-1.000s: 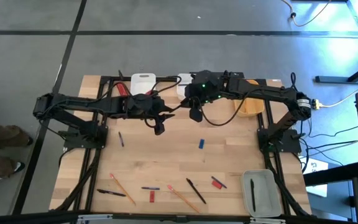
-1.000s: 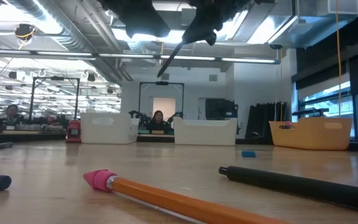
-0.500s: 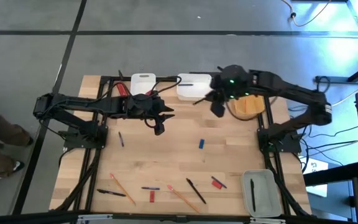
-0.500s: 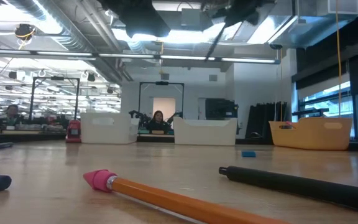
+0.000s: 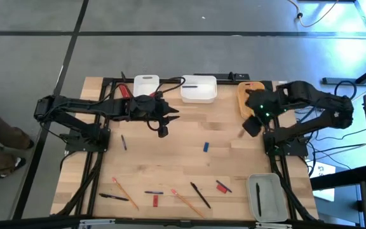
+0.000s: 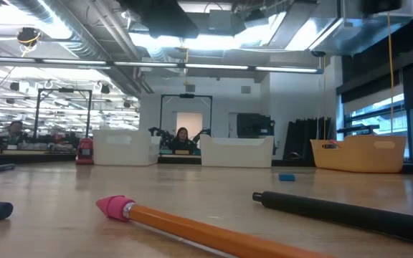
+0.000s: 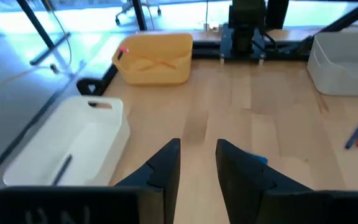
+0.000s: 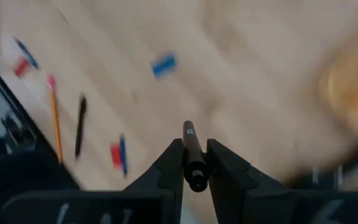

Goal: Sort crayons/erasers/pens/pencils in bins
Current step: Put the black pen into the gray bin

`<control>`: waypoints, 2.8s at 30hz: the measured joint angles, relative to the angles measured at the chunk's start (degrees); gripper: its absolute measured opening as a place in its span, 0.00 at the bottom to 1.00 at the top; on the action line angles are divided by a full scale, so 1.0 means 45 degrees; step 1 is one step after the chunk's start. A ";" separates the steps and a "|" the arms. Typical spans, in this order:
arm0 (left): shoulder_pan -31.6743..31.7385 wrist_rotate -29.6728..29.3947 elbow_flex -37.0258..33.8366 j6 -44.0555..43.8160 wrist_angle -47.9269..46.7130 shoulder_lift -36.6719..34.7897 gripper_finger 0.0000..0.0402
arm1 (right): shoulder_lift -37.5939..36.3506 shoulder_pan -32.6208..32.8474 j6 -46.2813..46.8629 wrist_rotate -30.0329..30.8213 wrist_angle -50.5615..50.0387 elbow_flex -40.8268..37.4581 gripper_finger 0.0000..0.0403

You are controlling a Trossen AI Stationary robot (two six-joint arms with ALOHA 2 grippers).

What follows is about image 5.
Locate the wide white plastic bin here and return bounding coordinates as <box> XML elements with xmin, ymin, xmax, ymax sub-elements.
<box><xmin>180</xmin><ymin>74</ymin><xmax>218</xmax><ymax>104</ymax></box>

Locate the orange pencil pink eraser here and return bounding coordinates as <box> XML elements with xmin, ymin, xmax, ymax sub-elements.
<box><xmin>112</xmin><ymin>177</ymin><xmax>140</xmax><ymax>211</ymax></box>
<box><xmin>170</xmin><ymin>188</ymin><xmax>206</xmax><ymax>219</ymax></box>

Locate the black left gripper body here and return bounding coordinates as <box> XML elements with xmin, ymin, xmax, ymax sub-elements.
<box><xmin>128</xmin><ymin>94</ymin><xmax>172</xmax><ymax>124</ymax></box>

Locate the black left camera cable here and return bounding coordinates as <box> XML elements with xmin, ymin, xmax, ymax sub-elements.
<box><xmin>153</xmin><ymin>76</ymin><xmax>187</xmax><ymax>96</ymax></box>

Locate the black side table frame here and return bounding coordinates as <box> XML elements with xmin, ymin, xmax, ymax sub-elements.
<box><xmin>309</xmin><ymin>164</ymin><xmax>366</xmax><ymax>229</ymax></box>

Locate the orange floor cable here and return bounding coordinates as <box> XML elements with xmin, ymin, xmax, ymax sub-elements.
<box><xmin>287</xmin><ymin>0</ymin><xmax>341</xmax><ymax>29</ymax></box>

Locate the white cable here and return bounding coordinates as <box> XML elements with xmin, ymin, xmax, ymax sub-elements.
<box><xmin>309</xmin><ymin>132</ymin><xmax>366</xmax><ymax>160</ymax></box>

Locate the silver bracket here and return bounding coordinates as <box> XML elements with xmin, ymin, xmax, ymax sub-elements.
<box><xmin>255</xmin><ymin>222</ymin><xmax>292</xmax><ymax>229</ymax></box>
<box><xmin>79</xmin><ymin>218</ymin><xmax>116</xmax><ymax>225</ymax></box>

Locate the black power cable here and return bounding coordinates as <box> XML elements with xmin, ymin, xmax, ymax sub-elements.
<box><xmin>309</xmin><ymin>128</ymin><xmax>366</xmax><ymax>142</ymax></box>

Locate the black pen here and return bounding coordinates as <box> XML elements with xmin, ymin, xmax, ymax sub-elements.
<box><xmin>255</xmin><ymin>182</ymin><xmax>262</xmax><ymax>218</ymax></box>
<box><xmin>98</xmin><ymin>193</ymin><xmax>130</xmax><ymax>202</ymax></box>
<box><xmin>189</xmin><ymin>181</ymin><xmax>212</xmax><ymax>210</ymax></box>

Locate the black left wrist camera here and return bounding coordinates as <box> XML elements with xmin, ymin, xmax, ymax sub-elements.
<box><xmin>157</xmin><ymin>125</ymin><xmax>170</xmax><ymax>139</ymax></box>

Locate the red rectangular case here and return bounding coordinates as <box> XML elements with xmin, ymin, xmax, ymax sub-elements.
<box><xmin>118</xmin><ymin>83</ymin><xmax>135</xmax><ymax>100</ymax></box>

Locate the narrow white plastic bin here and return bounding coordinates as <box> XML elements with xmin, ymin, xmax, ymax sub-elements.
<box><xmin>133</xmin><ymin>74</ymin><xmax>160</xmax><ymax>97</ymax></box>

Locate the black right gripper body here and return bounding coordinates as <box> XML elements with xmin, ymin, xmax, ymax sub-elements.
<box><xmin>244</xmin><ymin>88</ymin><xmax>283</xmax><ymax>123</ymax></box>

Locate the black horizontal beam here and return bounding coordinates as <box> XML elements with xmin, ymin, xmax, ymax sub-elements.
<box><xmin>0</xmin><ymin>215</ymin><xmax>366</xmax><ymax>229</ymax></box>

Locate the black metal stand leg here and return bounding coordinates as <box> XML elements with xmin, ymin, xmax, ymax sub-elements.
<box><xmin>322</xmin><ymin>59</ymin><xmax>366</xmax><ymax>86</ymax></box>

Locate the black aluminium table frame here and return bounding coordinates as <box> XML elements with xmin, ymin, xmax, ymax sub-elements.
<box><xmin>55</xmin><ymin>77</ymin><xmax>317</xmax><ymax>223</ymax></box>

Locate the grey plastic bin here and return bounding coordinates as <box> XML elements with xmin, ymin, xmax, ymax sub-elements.
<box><xmin>245</xmin><ymin>172</ymin><xmax>289</xmax><ymax>223</ymax></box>

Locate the yellow plastic bin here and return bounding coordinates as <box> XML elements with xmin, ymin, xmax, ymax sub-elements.
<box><xmin>236</xmin><ymin>81</ymin><xmax>266</xmax><ymax>120</ymax></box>

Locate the white paper sheet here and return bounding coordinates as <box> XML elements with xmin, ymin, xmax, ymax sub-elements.
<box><xmin>306</xmin><ymin>160</ymin><xmax>337</xmax><ymax>177</ymax></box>

